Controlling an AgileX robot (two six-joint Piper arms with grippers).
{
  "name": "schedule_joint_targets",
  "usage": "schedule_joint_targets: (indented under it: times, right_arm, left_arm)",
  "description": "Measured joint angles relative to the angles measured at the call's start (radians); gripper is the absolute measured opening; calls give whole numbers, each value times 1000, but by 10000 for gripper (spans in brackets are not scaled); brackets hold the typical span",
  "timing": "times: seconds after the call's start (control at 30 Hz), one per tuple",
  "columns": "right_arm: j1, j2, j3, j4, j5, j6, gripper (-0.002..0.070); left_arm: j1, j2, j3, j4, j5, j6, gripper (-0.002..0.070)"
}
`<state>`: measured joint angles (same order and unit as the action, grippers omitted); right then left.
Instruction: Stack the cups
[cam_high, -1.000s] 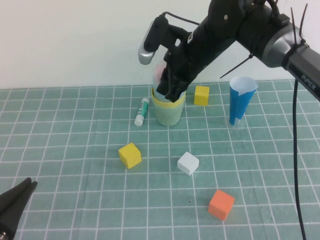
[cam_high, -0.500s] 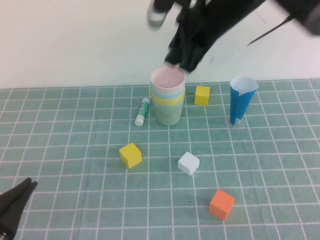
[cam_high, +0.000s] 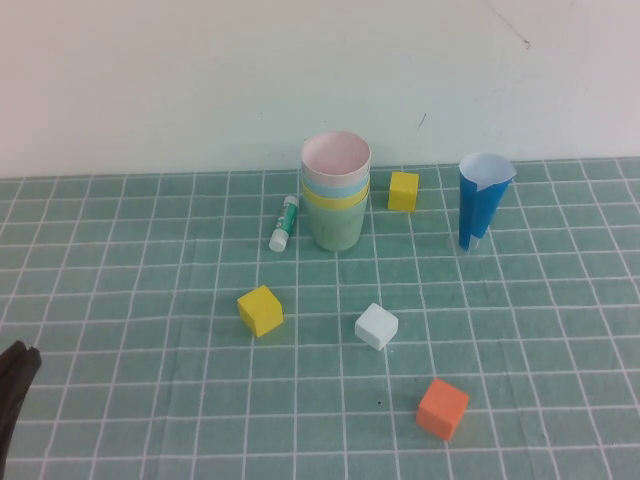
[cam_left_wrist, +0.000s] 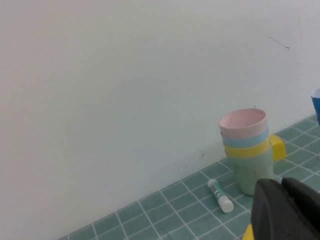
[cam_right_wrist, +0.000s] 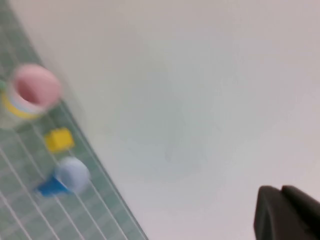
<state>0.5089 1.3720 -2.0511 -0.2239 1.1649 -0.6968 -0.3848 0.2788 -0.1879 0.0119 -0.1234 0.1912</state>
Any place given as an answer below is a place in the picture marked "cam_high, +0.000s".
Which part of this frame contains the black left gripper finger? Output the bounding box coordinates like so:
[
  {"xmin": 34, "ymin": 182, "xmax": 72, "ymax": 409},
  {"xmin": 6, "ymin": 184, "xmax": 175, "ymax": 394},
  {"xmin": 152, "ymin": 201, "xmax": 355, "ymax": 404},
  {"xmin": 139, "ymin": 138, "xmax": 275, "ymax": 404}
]
[
  {"xmin": 0, "ymin": 340, "xmax": 29, "ymax": 396},
  {"xmin": 0, "ymin": 347, "xmax": 42, "ymax": 454}
]

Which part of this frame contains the yellow plastic cup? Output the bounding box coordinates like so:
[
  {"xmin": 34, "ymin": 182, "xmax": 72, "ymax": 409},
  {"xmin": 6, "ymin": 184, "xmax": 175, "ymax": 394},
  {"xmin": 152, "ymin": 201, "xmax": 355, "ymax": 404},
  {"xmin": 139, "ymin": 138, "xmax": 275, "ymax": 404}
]
[{"xmin": 302, "ymin": 187, "xmax": 371, "ymax": 210}]

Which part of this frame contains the blue plastic cup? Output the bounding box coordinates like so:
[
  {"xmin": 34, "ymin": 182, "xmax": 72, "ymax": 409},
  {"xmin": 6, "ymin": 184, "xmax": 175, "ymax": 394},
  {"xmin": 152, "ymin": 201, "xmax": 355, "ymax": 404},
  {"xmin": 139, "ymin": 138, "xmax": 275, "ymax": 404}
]
[{"xmin": 301, "ymin": 174, "xmax": 372, "ymax": 199}]

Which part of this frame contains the pink plastic cup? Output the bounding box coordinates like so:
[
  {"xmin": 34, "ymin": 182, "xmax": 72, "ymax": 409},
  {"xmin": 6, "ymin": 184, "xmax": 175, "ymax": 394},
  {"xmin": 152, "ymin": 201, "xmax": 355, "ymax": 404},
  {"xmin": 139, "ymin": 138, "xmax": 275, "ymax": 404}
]
[{"xmin": 300, "ymin": 130, "xmax": 373, "ymax": 187}]

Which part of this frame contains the teal checked tablecloth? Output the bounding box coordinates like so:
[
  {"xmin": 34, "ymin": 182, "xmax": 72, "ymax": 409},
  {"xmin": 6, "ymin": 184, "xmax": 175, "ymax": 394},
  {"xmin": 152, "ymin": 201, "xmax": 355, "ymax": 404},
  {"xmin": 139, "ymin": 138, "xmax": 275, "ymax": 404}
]
[{"xmin": 0, "ymin": 157, "xmax": 640, "ymax": 480}]

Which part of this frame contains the yellow foam cube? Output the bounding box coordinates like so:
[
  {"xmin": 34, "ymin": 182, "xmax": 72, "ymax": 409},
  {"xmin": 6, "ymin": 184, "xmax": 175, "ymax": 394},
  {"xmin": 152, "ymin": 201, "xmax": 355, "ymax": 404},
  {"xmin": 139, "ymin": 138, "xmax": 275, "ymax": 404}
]
[
  {"xmin": 236, "ymin": 284, "xmax": 285, "ymax": 338},
  {"xmin": 387, "ymin": 171, "xmax": 420, "ymax": 213}
]

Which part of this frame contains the white green glue stick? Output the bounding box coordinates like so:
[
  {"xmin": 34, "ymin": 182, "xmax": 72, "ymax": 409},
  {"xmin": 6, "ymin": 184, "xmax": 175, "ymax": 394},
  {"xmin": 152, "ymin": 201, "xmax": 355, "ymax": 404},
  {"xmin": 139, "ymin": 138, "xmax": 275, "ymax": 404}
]
[{"xmin": 268, "ymin": 195, "xmax": 300, "ymax": 253}]

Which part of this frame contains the green plastic cup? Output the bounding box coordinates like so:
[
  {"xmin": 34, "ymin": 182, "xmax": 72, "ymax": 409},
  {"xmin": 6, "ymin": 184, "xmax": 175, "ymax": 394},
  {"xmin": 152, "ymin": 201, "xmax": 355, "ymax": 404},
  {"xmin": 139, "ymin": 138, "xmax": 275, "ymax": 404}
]
[{"xmin": 305, "ymin": 197, "xmax": 370, "ymax": 252}]

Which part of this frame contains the white foam cube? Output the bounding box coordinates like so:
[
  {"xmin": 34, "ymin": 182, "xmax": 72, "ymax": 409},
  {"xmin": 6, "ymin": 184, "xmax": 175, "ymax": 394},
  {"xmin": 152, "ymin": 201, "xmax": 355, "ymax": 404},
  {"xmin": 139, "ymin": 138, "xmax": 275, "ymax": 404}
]
[{"xmin": 354, "ymin": 302, "xmax": 400, "ymax": 352}]

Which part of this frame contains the orange foam cube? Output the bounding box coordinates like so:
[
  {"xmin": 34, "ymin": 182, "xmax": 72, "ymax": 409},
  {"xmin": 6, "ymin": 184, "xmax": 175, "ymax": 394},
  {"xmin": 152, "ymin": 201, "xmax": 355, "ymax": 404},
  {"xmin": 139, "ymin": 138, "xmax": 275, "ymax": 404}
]
[{"xmin": 415, "ymin": 378, "xmax": 470, "ymax": 442}]

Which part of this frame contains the blue rolled paper cone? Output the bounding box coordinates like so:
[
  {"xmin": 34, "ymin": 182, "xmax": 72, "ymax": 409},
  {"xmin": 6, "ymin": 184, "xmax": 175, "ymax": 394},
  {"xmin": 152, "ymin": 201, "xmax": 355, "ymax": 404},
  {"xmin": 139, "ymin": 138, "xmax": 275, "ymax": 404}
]
[{"xmin": 458, "ymin": 152, "xmax": 518, "ymax": 252}]

